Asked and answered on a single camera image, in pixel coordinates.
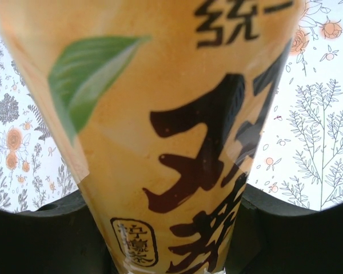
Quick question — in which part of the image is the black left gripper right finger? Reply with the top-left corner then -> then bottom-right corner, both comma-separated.
224,187 -> 343,274

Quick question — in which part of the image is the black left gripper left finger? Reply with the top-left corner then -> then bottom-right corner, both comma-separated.
0,190 -> 115,274

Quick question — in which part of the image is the orange label tea bottle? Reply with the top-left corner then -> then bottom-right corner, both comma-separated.
0,0 -> 304,274

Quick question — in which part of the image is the floral patterned tablecloth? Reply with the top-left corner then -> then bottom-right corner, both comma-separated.
0,0 -> 343,213

